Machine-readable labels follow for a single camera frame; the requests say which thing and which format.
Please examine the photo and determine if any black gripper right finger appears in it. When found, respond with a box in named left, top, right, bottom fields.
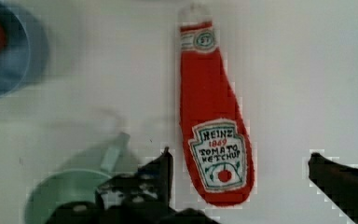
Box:
left=308, top=153, right=358, bottom=224

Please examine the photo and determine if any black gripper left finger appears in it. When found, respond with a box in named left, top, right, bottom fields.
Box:
left=95, top=147, right=173, bottom=218

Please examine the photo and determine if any red plush ketchup bottle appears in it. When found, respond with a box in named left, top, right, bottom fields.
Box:
left=179, top=3, right=255, bottom=207

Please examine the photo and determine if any blue bowl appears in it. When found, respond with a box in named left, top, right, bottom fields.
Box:
left=0, top=0, right=49, bottom=97

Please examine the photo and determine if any green cup with handle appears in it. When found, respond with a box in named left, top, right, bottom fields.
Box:
left=24, top=133, right=131, bottom=224

